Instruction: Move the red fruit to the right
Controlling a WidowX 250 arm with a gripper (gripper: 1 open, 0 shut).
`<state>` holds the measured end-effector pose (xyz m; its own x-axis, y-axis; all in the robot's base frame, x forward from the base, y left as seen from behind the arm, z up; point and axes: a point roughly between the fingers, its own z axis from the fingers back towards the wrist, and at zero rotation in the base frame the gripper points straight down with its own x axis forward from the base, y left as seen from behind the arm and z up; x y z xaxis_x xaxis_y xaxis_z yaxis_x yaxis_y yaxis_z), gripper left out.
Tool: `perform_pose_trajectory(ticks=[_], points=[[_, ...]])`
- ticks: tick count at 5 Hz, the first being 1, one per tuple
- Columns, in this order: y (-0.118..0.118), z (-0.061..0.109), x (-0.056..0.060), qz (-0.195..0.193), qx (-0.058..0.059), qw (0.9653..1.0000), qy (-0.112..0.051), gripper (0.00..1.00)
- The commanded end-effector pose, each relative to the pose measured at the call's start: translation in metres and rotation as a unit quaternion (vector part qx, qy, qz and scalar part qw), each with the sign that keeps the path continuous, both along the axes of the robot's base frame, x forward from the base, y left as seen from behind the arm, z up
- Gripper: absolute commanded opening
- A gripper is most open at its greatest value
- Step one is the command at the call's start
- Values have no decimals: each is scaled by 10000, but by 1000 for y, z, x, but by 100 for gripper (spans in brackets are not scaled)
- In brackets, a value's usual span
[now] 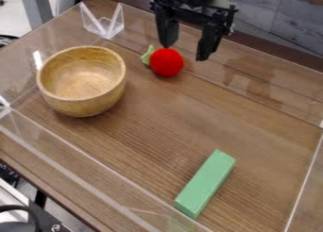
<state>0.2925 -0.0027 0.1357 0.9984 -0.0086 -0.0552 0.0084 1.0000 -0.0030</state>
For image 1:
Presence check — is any red felt strawberry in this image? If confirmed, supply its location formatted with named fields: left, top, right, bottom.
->
left=141, top=45, right=184, bottom=77

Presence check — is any wooden bowl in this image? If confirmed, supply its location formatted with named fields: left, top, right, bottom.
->
left=36, top=45, right=127, bottom=117

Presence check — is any clear acrylic corner bracket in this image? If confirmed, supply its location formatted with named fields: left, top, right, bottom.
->
left=79, top=2, right=125, bottom=40

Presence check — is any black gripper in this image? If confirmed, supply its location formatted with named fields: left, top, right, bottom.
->
left=152, top=0, right=239, bottom=61

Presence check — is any green rectangular block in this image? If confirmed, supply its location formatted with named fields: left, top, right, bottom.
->
left=174, top=150, right=236, bottom=220

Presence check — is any clear acrylic tray wall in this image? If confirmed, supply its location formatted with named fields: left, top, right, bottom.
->
left=0, top=7, right=323, bottom=232

